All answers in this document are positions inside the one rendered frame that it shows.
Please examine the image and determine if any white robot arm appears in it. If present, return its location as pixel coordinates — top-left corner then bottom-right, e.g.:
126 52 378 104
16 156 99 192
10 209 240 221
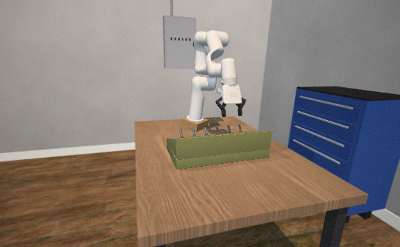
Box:
187 30 237 122

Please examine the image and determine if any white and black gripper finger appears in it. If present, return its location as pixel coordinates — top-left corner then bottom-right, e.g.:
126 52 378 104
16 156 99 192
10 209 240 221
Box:
236 97 246 116
215 97 226 117

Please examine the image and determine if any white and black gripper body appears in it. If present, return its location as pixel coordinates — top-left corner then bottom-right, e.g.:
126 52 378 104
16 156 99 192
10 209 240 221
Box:
221 83 242 105

